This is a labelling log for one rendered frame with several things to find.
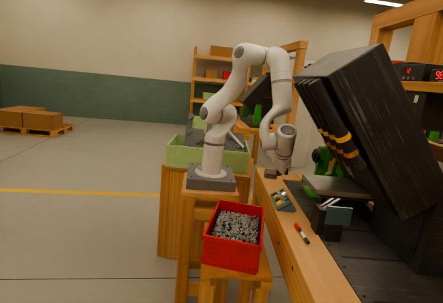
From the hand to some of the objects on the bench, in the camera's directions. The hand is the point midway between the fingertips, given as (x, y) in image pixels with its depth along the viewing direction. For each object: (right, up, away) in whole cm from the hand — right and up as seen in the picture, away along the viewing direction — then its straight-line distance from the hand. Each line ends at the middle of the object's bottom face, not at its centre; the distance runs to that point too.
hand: (279, 172), depth 140 cm
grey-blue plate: (+14, -22, -33) cm, 42 cm away
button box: (0, -19, -6) cm, 19 cm away
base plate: (+30, -24, -24) cm, 45 cm away
